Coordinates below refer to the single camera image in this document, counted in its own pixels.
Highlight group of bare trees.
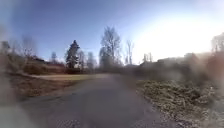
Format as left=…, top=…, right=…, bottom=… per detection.
left=98, top=26, right=123, bottom=70

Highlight thin bare tree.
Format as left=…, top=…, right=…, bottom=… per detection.
left=124, top=39, right=135, bottom=66

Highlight dark conifer tree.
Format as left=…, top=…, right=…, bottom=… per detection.
left=65, top=39, right=81, bottom=70

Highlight grey asphalt path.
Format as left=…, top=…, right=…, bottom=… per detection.
left=0, top=73, right=183, bottom=128

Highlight dry grass verge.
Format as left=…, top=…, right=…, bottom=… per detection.
left=135, top=78, right=224, bottom=128
left=0, top=73, right=112, bottom=103

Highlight brown bushes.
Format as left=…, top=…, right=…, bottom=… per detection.
left=0, top=39, right=68, bottom=76

